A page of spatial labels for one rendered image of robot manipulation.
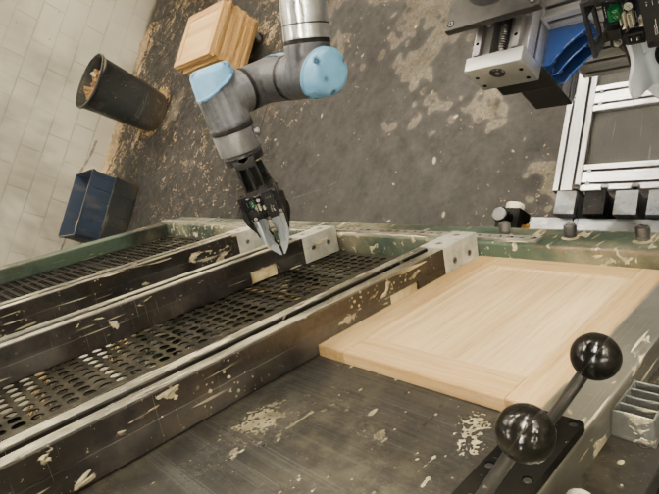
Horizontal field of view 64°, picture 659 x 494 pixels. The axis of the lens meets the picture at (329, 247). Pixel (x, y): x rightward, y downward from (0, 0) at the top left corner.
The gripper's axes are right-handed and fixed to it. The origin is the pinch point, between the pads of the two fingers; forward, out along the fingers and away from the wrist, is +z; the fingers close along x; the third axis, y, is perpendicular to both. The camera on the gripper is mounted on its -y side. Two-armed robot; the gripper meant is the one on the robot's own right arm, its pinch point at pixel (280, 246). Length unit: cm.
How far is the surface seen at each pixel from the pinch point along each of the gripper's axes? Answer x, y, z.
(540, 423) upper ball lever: 16, 72, -11
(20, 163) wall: -232, -440, 0
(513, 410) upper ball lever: 15, 71, -12
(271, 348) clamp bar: -4.7, 30.0, 2.6
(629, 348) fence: 37, 49, 8
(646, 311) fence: 45, 41, 11
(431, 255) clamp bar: 27.1, 5.8, 10.3
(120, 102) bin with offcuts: -110, -396, -22
